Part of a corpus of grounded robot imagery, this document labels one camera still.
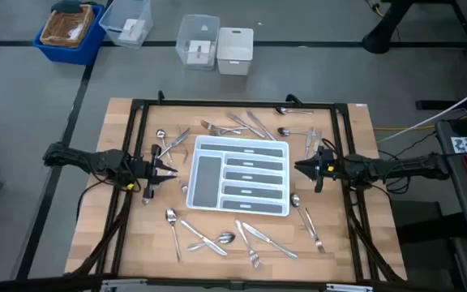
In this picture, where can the black side cart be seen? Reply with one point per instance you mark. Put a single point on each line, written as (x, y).
(460, 203)

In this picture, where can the small silver spoon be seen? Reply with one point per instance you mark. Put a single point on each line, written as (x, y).
(161, 134)
(184, 188)

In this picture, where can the white cutlery organizer tray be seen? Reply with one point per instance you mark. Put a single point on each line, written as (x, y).
(207, 180)

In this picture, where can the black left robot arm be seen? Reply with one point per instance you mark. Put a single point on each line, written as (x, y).
(95, 160)

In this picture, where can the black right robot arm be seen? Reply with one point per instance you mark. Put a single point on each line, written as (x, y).
(399, 166)

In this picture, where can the silver table knife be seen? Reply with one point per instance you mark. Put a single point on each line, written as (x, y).
(193, 229)
(178, 140)
(258, 232)
(245, 125)
(261, 125)
(308, 142)

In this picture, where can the blue plastic bin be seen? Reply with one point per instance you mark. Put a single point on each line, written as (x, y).
(67, 57)

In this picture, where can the silver metal bracket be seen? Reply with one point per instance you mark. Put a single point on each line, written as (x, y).
(349, 288)
(124, 285)

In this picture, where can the white crumpled paper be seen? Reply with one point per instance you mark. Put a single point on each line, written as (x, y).
(76, 32)

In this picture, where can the clear plastic storage bin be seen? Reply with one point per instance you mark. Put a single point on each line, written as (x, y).
(197, 28)
(112, 16)

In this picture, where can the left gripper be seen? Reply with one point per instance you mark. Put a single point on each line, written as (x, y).
(140, 169)

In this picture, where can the brown wicker basket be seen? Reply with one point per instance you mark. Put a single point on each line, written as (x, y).
(59, 28)

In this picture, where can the silver fork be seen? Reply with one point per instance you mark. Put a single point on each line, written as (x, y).
(254, 256)
(207, 125)
(185, 152)
(318, 140)
(318, 242)
(217, 132)

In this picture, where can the black desk base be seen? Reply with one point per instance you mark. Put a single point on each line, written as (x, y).
(379, 40)

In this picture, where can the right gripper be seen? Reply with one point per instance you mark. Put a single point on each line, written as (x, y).
(327, 174)

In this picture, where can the white cardboard box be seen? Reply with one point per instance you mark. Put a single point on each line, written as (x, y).
(132, 30)
(199, 52)

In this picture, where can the white plastic bin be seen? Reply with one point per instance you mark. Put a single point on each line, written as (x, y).
(235, 61)

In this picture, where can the black cloth bundle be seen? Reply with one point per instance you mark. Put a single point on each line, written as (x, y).
(67, 5)

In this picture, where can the black furniture piece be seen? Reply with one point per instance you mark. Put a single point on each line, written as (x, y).
(420, 227)

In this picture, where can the black floor bar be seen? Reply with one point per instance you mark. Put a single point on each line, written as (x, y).
(452, 104)

